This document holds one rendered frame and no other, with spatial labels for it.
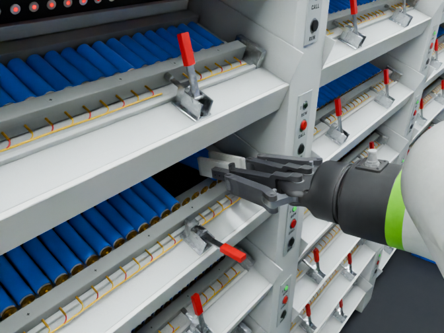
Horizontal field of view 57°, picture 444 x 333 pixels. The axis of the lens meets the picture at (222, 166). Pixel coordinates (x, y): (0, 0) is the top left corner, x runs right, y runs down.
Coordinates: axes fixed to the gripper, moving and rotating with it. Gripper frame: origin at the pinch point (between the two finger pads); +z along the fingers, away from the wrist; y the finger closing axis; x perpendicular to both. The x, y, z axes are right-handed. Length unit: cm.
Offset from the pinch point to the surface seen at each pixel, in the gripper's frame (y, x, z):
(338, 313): -60, 83, 11
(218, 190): 1.4, 3.5, 0.1
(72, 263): 25.0, 2.6, 2.5
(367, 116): -50, 7, -2
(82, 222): 20.7, 0.5, 6.2
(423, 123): -103, 27, -1
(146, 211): 12.7, 2.1, 3.4
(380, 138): -77, 23, 4
